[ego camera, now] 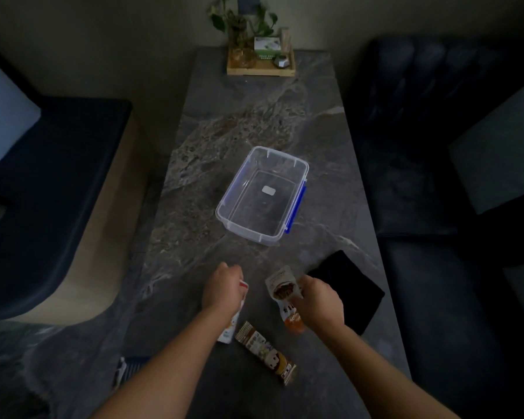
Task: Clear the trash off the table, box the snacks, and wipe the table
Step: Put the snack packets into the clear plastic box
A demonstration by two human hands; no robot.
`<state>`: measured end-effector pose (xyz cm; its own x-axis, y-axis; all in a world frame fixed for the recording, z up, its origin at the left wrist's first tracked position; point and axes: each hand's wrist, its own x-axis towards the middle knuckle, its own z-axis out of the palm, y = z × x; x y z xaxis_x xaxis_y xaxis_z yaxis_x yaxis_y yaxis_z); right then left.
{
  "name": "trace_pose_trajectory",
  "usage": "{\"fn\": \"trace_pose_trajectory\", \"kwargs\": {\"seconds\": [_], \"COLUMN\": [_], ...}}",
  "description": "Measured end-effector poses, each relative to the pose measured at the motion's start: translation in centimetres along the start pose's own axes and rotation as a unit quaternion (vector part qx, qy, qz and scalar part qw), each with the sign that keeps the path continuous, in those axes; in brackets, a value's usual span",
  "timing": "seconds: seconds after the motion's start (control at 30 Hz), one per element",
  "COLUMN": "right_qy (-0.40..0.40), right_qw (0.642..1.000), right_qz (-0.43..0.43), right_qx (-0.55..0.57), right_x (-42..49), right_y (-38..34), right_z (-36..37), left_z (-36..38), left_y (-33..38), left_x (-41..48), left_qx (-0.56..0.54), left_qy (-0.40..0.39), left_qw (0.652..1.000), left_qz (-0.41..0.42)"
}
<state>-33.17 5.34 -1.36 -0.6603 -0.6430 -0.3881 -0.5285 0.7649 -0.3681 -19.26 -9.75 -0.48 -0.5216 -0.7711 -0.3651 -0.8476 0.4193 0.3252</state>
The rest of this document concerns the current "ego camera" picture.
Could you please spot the person's left hand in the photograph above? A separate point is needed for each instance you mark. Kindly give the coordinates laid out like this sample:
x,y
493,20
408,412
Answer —
x,y
220,288

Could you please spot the person's right hand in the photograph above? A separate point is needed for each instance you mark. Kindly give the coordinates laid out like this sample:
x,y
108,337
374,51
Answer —
x,y
321,303

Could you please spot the person's left fingers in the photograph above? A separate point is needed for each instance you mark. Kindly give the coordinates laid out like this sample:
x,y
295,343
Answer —
x,y
236,274

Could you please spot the person's right fingers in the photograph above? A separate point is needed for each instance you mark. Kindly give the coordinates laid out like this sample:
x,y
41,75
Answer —
x,y
300,288

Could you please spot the white brown snack pouch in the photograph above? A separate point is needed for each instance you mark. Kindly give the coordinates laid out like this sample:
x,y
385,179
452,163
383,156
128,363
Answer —
x,y
280,285

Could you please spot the white snack packet red stripe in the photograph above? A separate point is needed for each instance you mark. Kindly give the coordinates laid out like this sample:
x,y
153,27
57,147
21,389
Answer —
x,y
230,325

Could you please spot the person's left forearm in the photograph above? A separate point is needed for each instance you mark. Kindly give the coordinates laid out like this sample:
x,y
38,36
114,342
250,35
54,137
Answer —
x,y
166,366

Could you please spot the person's right forearm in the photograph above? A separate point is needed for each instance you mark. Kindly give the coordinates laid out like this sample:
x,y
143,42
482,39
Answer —
x,y
375,370

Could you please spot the orange snack packet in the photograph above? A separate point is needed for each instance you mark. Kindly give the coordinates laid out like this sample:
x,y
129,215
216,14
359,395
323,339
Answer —
x,y
292,320

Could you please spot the black cloth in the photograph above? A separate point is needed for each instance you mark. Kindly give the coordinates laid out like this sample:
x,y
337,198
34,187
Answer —
x,y
353,287

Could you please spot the brown striped snack bar packet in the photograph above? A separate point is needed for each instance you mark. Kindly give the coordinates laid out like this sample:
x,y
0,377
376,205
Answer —
x,y
265,352

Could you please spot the clear plastic container blue clips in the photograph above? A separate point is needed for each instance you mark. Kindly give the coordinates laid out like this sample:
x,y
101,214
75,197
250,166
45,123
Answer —
x,y
264,194

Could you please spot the striped dark packet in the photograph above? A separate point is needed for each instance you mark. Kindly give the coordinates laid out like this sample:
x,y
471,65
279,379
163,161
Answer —
x,y
129,370

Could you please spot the dark blue sofa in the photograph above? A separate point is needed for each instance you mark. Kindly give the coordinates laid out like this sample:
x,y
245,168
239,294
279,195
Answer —
x,y
445,213

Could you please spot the dark blue bench seat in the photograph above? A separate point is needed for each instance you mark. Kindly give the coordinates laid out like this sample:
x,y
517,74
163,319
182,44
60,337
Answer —
x,y
39,205

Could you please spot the wooden tray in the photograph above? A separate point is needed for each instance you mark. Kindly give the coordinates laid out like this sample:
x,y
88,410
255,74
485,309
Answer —
x,y
262,67

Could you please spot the clear glass jar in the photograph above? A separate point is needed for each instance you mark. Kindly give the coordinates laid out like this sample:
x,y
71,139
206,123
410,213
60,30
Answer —
x,y
243,57

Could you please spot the grey faceted ornament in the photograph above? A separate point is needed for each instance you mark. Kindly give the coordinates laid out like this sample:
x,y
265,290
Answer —
x,y
281,61

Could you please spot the white green box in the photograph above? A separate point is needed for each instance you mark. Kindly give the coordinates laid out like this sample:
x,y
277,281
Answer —
x,y
266,45

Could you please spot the wooden stick holder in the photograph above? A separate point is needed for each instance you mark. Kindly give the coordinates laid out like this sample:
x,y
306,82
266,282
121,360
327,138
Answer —
x,y
285,39

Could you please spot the grey cushion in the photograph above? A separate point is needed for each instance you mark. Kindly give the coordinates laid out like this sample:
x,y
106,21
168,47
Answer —
x,y
502,148

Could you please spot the green potted plant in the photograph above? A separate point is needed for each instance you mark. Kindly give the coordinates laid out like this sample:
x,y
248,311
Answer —
x,y
240,17

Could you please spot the light blue cushion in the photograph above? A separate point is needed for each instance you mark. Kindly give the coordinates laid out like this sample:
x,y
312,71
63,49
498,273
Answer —
x,y
4,113

